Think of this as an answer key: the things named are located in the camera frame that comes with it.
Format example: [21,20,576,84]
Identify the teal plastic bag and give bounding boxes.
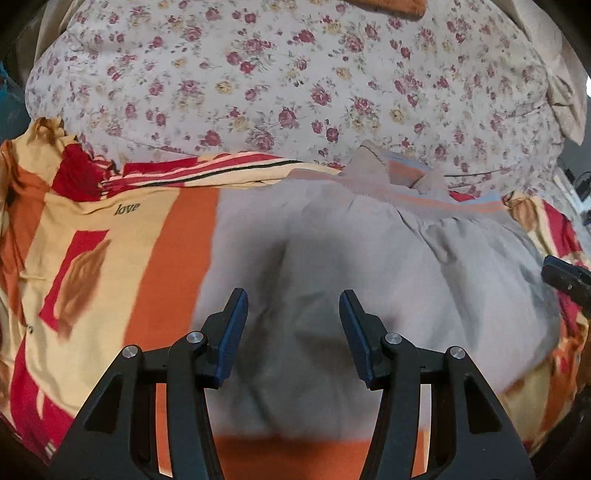
[0,65,31,142]

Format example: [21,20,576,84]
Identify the orange brown cushion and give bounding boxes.
[352,0,427,20]

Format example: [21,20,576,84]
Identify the orange red yellow blanket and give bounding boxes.
[1,119,590,479]

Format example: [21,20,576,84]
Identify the floral quilt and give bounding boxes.
[25,1,564,196]

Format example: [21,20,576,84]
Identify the beige grey jacket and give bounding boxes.
[193,143,560,440]

